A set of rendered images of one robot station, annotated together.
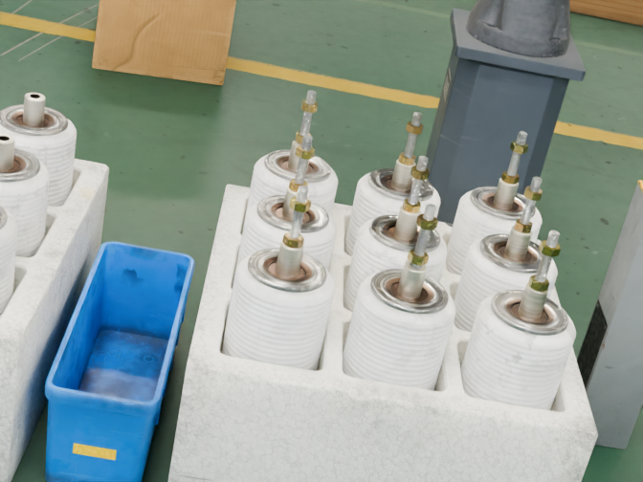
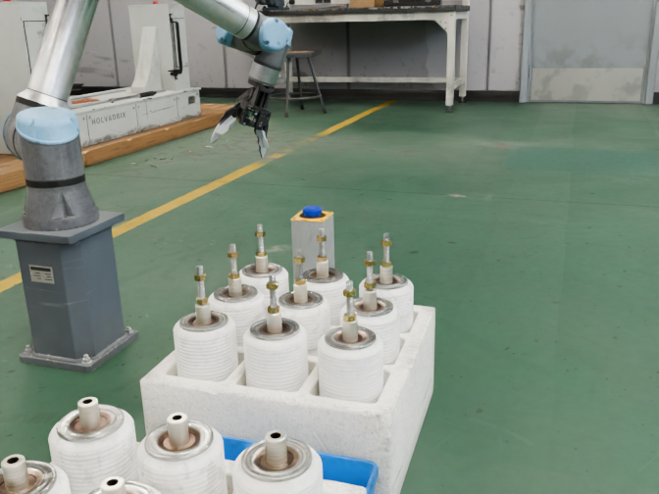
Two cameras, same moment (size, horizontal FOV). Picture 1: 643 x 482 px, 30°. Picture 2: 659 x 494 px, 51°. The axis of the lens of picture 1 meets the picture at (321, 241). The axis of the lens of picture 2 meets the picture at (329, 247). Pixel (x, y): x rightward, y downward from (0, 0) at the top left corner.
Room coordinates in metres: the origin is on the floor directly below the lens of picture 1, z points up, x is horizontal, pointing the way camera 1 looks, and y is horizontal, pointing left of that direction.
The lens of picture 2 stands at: (0.67, 0.89, 0.70)
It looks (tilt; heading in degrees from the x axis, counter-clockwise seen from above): 18 degrees down; 292
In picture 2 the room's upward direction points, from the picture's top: 1 degrees counter-clockwise
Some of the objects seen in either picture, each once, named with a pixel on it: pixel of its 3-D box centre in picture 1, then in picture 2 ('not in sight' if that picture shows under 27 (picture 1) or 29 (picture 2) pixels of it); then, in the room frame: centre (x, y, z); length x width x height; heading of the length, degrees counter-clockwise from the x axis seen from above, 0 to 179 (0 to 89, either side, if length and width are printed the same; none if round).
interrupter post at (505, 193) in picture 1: (505, 193); (262, 264); (1.24, -0.19, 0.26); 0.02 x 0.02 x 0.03
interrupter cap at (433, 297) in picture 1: (409, 292); (370, 307); (1.00, -0.09, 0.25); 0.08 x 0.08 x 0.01
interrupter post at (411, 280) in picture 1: (411, 280); (370, 299); (1.00, -0.09, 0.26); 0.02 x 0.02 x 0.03
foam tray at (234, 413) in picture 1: (372, 361); (304, 386); (1.11, -0.08, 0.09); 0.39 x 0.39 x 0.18; 4
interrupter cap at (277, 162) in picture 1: (298, 166); (204, 321); (1.22, 0.04, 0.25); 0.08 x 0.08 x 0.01
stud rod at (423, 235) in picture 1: (422, 241); (370, 274); (1.00, -0.09, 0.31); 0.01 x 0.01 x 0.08
